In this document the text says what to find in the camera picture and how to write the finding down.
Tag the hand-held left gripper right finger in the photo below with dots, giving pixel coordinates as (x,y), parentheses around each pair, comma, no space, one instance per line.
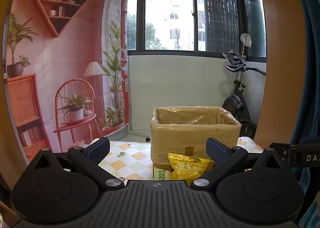
(216,152)

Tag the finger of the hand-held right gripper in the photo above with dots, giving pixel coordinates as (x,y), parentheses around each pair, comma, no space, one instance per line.
(281,146)

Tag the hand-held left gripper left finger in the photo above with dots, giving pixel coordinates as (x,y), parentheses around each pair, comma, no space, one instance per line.
(98,148)

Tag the yellow snack packet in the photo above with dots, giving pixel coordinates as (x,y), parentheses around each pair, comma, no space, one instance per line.
(186,165)

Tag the cardboard box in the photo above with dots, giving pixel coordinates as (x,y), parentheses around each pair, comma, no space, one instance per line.
(175,138)

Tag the green snack packet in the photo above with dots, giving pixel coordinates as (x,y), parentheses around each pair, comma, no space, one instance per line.
(162,174)

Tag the checkered floral tablecloth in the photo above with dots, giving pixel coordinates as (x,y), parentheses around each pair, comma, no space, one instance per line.
(127,158)

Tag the clear plastic bag liner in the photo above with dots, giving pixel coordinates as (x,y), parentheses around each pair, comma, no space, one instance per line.
(225,116)

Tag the black exercise bike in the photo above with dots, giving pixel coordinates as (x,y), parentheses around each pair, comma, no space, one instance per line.
(235,105)

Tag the printed room backdrop cloth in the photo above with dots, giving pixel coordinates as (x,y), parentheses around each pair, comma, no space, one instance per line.
(75,55)

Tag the white round object on stick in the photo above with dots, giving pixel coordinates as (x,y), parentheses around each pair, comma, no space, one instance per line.
(246,39)

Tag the black framed window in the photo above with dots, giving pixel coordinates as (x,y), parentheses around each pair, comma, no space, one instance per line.
(170,13)

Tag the wooden door frame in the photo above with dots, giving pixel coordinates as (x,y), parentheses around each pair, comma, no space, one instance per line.
(280,68)
(12,143)

